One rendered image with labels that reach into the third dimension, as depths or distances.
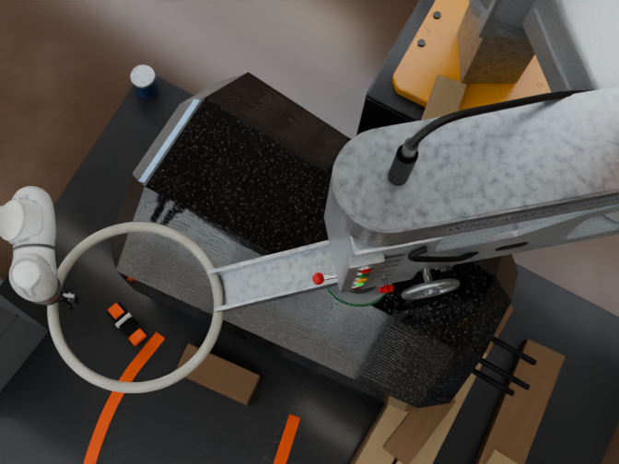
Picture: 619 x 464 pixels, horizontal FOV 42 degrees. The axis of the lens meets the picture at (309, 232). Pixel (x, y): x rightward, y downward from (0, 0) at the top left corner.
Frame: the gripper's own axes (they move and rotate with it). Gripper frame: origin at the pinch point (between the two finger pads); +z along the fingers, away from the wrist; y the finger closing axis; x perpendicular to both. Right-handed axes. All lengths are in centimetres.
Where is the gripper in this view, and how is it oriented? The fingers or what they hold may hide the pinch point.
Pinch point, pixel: (61, 304)
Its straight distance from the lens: 246.8
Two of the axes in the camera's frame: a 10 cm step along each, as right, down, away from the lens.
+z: -0.9, 2.7, 9.6
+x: 0.7, -9.6, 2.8
